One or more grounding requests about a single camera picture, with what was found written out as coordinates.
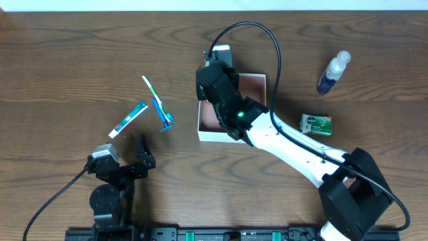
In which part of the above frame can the clear bottle with blue liquid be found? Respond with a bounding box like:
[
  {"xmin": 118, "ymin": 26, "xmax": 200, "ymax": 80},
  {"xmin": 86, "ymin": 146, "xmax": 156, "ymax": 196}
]
[{"xmin": 316, "ymin": 51, "xmax": 351, "ymax": 95}]

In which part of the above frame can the green white toothbrush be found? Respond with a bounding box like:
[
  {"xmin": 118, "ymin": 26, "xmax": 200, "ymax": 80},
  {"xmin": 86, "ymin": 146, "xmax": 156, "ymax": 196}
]
[{"xmin": 142, "ymin": 76, "xmax": 174, "ymax": 123}]

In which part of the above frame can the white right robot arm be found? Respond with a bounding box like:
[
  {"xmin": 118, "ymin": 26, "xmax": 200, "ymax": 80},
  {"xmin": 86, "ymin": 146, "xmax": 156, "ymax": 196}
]
[{"xmin": 196, "ymin": 50, "xmax": 393, "ymax": 240}]

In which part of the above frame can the blue disposable razor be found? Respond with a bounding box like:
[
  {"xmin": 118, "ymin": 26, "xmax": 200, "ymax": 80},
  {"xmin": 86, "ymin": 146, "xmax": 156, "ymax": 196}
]
[{"xmin": 152, "ymin": 98, "xmax": 174, "ymax": 132}]

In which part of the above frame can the green soap bar package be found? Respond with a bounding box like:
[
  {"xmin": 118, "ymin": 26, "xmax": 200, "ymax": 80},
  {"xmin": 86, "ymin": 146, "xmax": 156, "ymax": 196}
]
[{"xmin": 300, "ymin": 114, "xmax": 332, "ymax": 136}]

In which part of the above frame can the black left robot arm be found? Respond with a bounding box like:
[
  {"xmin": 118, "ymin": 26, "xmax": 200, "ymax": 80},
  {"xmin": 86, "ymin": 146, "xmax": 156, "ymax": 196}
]
[{"xmin": 85, "ymin": 135, "xmax": 156, "ymax": 227}]

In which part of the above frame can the green white toothpaste tube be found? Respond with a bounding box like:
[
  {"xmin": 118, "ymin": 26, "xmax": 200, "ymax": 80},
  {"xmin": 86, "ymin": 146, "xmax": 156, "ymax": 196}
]
[{"xmin": 108, "ymin": 102, "xmax": 148, "ymax": 139}]

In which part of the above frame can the white box with pink interior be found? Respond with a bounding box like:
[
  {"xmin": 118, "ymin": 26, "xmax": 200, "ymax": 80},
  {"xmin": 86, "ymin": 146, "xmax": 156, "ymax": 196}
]
[{"xmin": 197, "ymin": 73, "xmax": 266, "ymax": 143}]

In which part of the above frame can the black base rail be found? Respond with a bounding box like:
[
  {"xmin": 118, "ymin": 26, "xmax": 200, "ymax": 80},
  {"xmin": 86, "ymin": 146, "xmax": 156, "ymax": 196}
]
[{"xmin": 64, "ymin": 224, "xmax": 401, "ymax": 241}]

